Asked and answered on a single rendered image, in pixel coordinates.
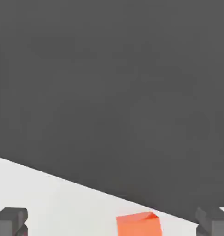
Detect large orange box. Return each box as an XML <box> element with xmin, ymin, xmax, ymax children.
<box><xmin>115</xmin><ymin>211</ymin><xmax>163</xmax><ymax>236</ymax></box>

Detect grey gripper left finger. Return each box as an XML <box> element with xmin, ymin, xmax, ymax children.
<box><xmin>0</xmin><ymin>207</ymin><xmax>29</xmax><ymax>236</ymax></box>

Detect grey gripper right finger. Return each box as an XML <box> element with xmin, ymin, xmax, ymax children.
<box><xmin>195</xmin><ymin>206</ymin><xmax>224</xmax><ymax>236</ymax></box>

